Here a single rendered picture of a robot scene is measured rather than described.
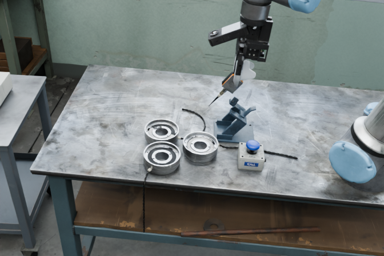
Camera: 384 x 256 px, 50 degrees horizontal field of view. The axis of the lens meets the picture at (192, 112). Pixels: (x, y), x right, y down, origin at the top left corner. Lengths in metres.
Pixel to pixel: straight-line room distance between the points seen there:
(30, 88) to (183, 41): 1.33
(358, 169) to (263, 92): 0.61
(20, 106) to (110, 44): 1.35
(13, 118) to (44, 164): 0.44
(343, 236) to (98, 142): 0.84
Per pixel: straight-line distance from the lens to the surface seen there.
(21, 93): 1.77
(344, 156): 1.05
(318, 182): 1.23
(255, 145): 1.18
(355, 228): 1.51
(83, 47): 3.00
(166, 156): 1.20
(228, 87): 1.21
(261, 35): 1.13
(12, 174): 1.62
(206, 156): 1.18
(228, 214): 1.42
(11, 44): 2.56
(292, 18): 2.78
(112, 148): 1.25
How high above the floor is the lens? 1.62
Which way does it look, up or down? 36 degrees down
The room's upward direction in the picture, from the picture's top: 5 degrees clockwise
